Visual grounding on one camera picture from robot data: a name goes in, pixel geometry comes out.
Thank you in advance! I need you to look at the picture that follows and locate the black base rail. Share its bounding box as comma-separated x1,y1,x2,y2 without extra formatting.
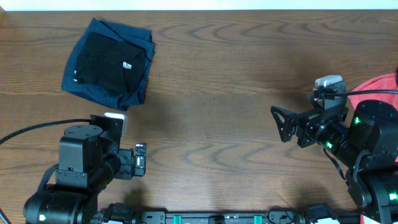
89,203,364,224

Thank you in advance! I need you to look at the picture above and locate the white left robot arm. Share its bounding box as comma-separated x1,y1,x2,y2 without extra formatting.
24,124,147,223

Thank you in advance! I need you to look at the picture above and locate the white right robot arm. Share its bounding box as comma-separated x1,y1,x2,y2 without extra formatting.
271,100,397,223

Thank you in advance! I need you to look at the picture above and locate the black polo shirt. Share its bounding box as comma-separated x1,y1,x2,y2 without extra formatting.
74,32,146,94

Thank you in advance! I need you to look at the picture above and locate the folded navy blue garment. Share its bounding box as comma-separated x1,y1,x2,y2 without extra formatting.
62,19,155,111

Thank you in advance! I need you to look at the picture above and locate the red t-shirt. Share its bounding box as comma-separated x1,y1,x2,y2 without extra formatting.
348,73,398,162

